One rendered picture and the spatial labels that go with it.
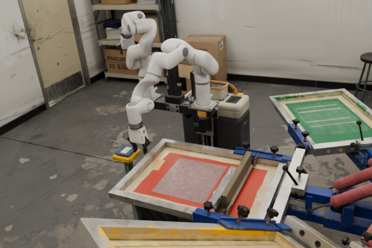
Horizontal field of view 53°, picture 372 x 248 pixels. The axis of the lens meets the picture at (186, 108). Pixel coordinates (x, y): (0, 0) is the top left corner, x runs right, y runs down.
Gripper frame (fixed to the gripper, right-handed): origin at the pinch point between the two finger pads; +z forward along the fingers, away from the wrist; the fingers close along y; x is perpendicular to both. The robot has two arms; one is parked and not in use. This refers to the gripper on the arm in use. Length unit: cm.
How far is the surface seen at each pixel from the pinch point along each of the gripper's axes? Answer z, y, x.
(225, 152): 9.3, -41.0, -24.8
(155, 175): 12.0, -10.6, 4.5
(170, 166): 12.2, -15.0, -5.6
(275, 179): 9, -75, -8
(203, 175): 12.3, -36.5, -3.9
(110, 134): 109, 168, -165
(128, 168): 22.4, 18.7, -8.8
